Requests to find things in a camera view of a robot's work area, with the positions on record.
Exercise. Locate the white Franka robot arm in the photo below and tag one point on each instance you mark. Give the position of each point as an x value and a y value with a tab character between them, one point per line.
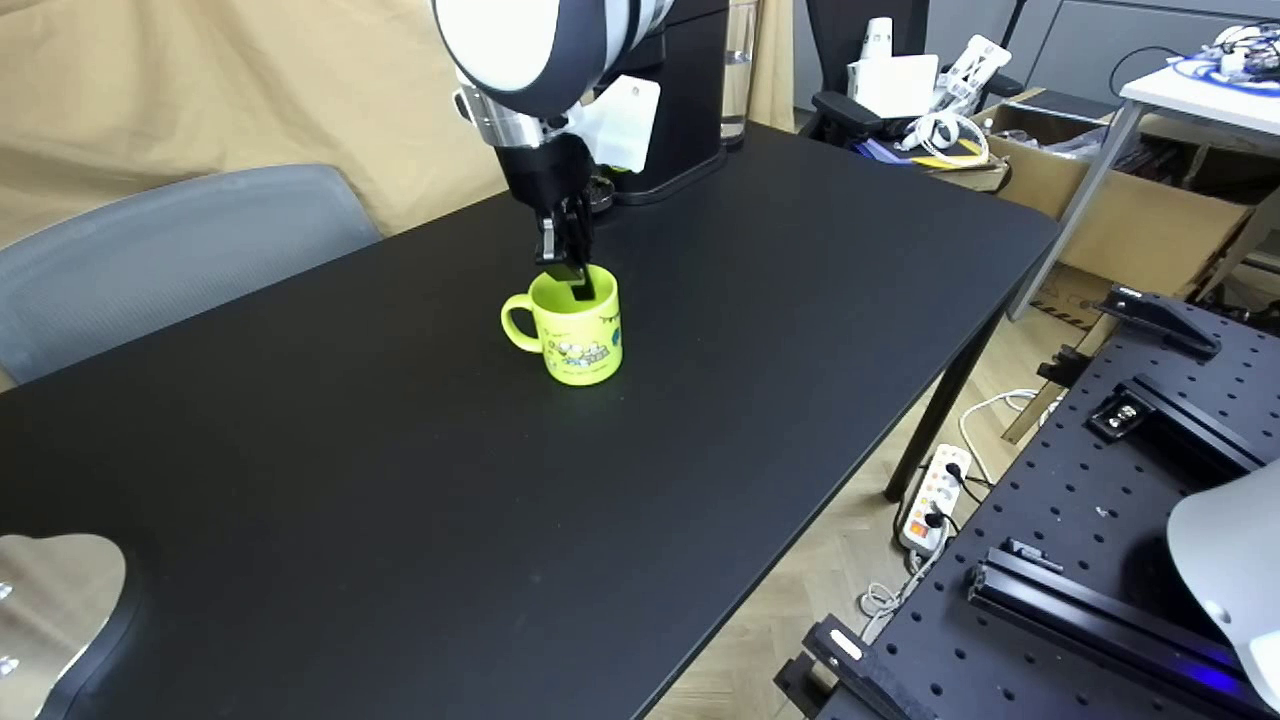
534	54

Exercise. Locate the grey chair back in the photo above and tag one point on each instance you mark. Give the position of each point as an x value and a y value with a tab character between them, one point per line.
160	255

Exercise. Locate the small black bracket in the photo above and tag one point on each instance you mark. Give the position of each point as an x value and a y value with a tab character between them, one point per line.
1118	412

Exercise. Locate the white power strip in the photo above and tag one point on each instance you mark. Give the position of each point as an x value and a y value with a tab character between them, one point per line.
933	498

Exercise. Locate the black perforated breadboard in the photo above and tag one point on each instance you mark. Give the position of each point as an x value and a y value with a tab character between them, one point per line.
1066	534

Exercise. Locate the beige backdrop cloth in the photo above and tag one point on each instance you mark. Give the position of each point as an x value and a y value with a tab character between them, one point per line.
201	94

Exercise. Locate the cardboard box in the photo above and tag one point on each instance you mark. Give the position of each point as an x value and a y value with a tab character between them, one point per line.
1135	212

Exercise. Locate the black table leg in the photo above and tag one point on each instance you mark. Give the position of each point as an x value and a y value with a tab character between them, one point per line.
945	404

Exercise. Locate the green mug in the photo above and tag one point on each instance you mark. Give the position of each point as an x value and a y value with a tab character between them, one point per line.
582	333

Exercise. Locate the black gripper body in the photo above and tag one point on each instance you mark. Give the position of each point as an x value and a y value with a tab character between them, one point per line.
549	174

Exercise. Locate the white side table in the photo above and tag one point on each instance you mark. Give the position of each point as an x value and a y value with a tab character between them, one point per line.
1207	102

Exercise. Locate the black clamp tool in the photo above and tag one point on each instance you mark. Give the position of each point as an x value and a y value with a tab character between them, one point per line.
1161	320

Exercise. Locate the black aluminium rail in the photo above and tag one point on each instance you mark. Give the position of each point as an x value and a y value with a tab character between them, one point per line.
1106	626

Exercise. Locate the white box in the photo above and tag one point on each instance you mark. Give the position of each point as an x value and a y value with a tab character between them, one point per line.
894	80

